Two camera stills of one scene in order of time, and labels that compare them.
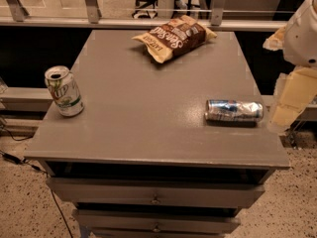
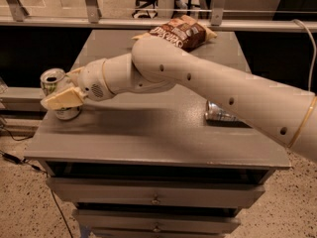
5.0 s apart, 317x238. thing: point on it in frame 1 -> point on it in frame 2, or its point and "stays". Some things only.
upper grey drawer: (160, 191) stays
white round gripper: (301, 39) -> (92, 79)
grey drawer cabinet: (171, 149) stays
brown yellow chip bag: (172, 37) stays
